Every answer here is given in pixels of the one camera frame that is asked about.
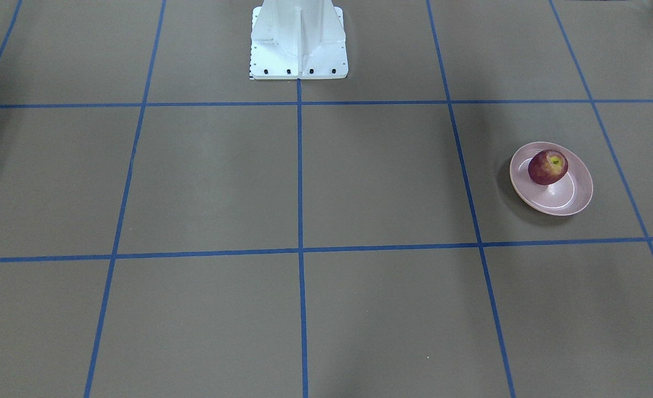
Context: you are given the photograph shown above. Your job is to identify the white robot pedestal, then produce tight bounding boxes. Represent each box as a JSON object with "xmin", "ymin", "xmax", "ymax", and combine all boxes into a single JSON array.
[{"xmin": 249, "ymin": 1, "xmax": 349, "ymax": 80}]

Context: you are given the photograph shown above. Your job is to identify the red apple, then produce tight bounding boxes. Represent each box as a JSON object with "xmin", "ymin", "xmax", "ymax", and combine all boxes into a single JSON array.
[{"xmin": 527, "ymin": 149, "xmax": 568, "ymax": 186}]

